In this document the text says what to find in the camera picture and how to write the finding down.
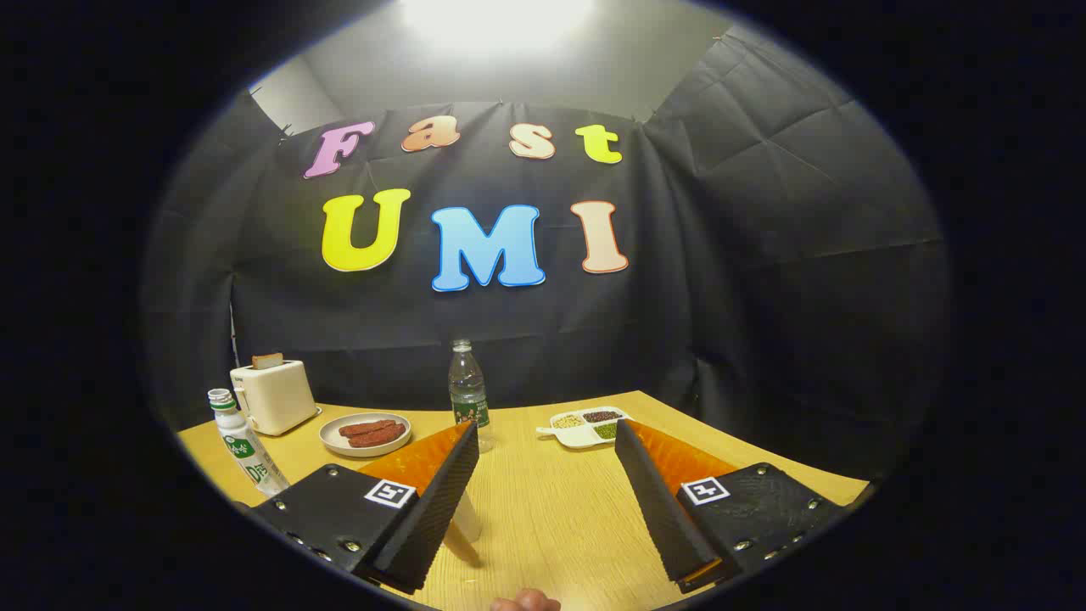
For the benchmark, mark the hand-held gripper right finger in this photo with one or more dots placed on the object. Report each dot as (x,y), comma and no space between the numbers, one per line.
(653,501)

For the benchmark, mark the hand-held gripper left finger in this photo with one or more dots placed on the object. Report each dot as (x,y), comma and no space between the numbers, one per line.
(441,501)

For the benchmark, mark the white juice bottle green label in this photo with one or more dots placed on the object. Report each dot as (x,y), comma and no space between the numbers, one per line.
(242,450)

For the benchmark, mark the clear plastic water bottle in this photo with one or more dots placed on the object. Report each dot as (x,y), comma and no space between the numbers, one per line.
(467,390)

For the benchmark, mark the red sausage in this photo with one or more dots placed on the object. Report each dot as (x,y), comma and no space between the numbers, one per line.
(365,427)
(382,438)

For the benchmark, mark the white divided tray with beans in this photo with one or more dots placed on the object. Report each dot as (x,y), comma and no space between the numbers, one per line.
(585,428)

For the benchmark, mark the wooden table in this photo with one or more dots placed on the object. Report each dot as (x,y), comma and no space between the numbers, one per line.
(551,509)

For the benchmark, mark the white round plate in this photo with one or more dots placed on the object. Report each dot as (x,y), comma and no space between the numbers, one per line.
(335,443)

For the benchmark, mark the white toaster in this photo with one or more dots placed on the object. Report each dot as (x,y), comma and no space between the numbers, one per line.
(273,395)

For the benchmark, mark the bread slice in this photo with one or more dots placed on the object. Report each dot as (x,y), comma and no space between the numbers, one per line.
(267,361)

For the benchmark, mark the black backdrop cloth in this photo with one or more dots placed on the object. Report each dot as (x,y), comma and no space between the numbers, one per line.
(764,297)

